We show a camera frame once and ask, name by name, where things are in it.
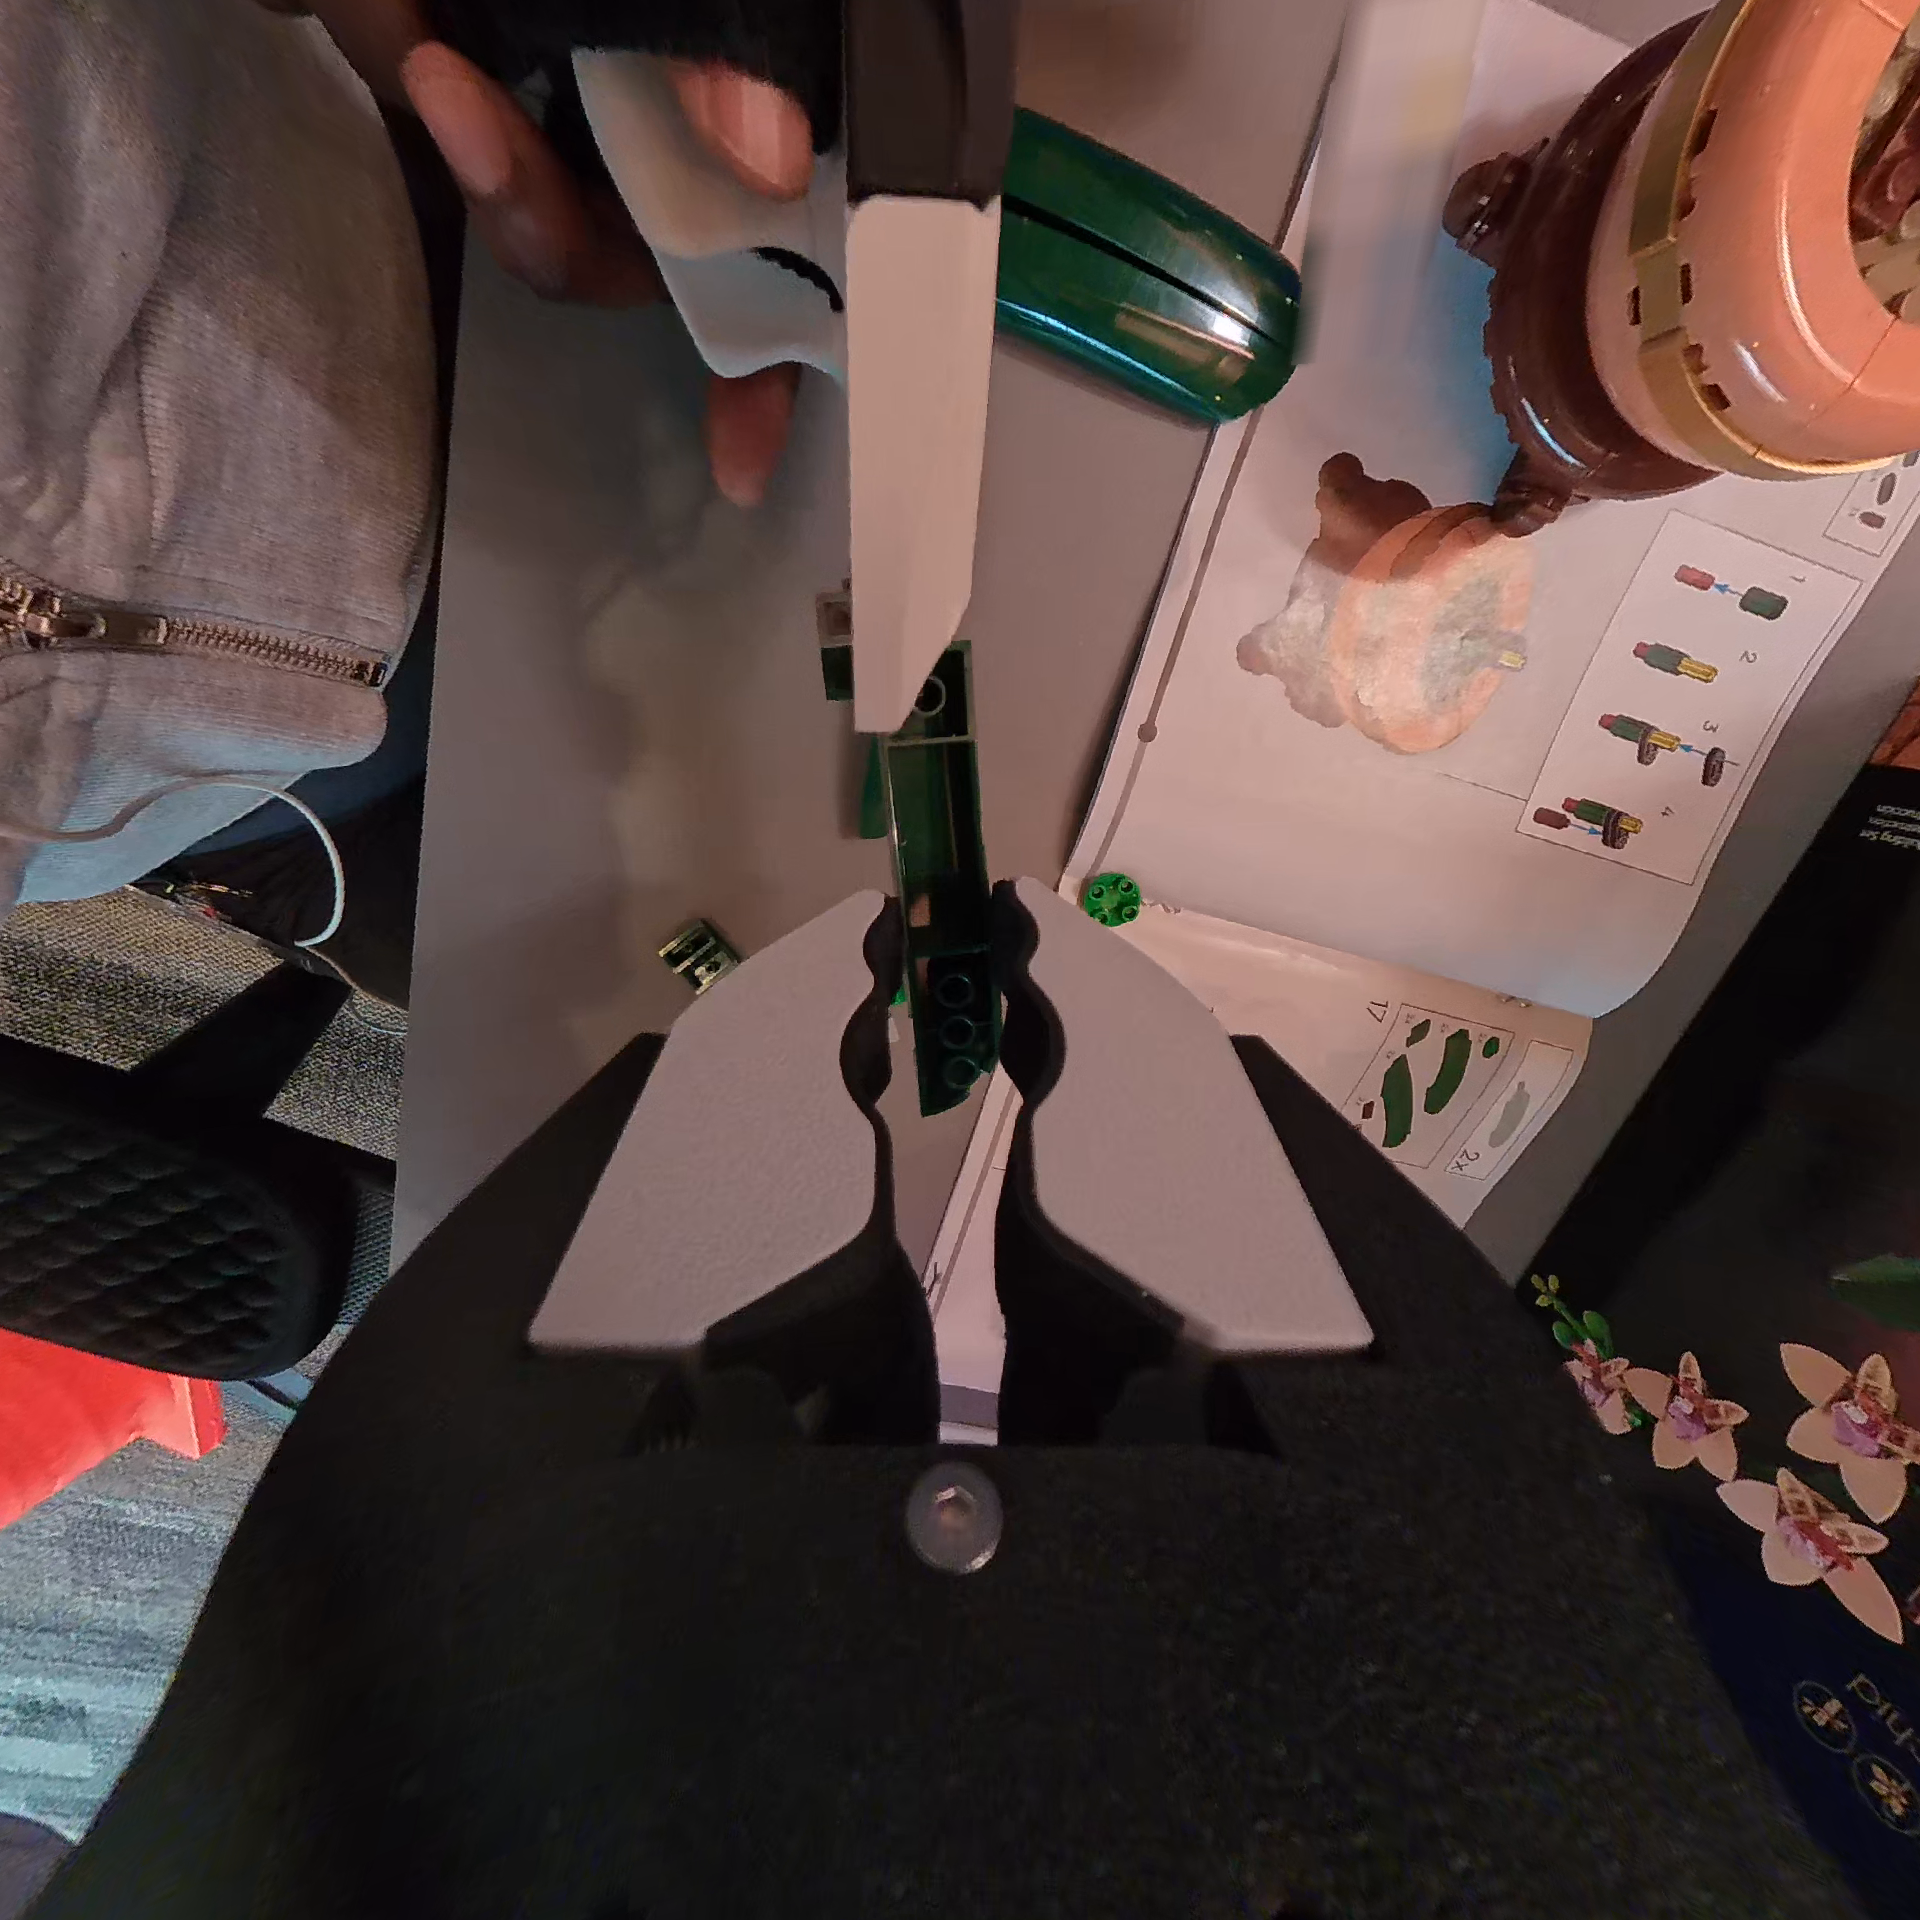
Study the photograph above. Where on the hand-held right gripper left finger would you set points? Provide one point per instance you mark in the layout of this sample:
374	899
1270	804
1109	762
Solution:
721	1170

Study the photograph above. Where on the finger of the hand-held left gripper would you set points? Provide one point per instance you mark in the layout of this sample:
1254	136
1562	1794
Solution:
918	450

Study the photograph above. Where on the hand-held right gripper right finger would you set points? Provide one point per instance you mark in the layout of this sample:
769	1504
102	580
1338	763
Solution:
1172	1170

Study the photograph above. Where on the small dark green brick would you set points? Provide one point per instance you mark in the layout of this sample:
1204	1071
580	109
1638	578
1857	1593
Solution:
836	652

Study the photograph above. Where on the long green brick leaf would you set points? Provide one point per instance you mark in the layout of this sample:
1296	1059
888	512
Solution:
938	810

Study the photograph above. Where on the white desk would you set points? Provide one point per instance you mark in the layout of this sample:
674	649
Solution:
599	675

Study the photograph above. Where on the tiny green brick piece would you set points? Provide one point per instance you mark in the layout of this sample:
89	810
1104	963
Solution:
701	955

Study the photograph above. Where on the round green brick plate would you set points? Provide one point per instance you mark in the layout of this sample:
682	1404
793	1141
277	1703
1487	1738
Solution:
1111	900

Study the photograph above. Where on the wide green brick leaf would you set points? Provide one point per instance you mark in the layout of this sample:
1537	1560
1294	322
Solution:
1142	271

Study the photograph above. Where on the building instruction booklet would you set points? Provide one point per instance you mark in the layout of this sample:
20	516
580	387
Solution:
1349	840

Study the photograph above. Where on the brick flower set box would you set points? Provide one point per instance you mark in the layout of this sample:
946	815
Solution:
1725	1200

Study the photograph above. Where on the black mesh chair armrest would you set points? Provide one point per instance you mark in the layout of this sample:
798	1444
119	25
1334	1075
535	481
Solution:
135	1231

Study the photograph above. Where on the grey zip jacket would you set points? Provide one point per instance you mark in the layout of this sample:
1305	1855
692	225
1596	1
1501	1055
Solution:
196	376

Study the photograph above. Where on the brick flower pot model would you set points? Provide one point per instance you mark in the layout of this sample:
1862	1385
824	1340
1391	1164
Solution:
1725	225

